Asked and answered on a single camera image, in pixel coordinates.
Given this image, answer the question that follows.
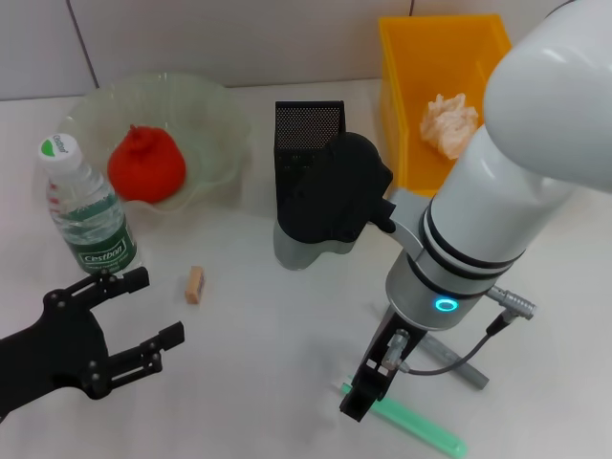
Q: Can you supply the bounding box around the green pen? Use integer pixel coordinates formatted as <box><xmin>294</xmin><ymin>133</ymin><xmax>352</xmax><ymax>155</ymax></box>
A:
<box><xmin>338</xmin><ymin>380</ymin><xmax>469</xmax><ymax>459</ymax></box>

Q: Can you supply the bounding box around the green glass fruit plate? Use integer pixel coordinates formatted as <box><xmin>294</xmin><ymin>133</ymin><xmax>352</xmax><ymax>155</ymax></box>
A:
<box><xmin>35</xmin><ymin>71</ymin><xmax>252</xmax><ymax>219</ymax></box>

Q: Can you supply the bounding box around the clear plastic water bottle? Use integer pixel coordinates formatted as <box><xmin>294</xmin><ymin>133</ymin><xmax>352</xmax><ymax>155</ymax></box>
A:
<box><xmin>36</xmin><ymin>133</ymin><xmax>143</xmax><ymax>289</ymax></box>

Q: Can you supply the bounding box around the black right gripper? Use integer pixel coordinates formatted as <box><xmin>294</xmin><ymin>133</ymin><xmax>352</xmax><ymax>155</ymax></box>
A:
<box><xmin>339</xmin><ymin>310</ymin><xmax>426</xmax><ymax>423</ymax></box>

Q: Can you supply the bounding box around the white paper ball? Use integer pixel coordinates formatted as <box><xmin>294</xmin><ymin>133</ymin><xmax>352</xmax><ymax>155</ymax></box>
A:
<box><xmin>419</xmin><ymin>93</ymin><xmax>480</xmax><ymax>162</ymax></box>

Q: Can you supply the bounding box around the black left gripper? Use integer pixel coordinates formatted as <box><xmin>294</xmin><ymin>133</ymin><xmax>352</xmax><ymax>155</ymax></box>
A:
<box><xmin>0</xmin><ymin>267</ymin><xmax>186</xmax><ymax>423</ymax></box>

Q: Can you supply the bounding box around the yellow plastic bin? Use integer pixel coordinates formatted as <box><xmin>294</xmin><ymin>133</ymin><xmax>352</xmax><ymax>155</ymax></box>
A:
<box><xmin>378</xmin><ymin>13</ymin><xmax>513</xmax><ymax>198</ymax></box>

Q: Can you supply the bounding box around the small wooden block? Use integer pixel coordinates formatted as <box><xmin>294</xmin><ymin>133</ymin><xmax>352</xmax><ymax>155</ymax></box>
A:
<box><xmin>185</xmin><ymin>266</ymin><xmax>208</xmax><ymax>306</ymax></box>

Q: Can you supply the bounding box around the orange fruit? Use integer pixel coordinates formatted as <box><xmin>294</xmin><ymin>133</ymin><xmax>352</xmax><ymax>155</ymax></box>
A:
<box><xmin>106</xmin><ymin>123</ymin><xmax>187</xmax><ymax>206</ymax></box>

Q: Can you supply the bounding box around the black mesh pen holder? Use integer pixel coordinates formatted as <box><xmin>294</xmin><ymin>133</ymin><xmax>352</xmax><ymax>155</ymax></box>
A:
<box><xmin>273</xmin><ymin>99</ymin><xmax>346</xmax><ymax>221</ymax></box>

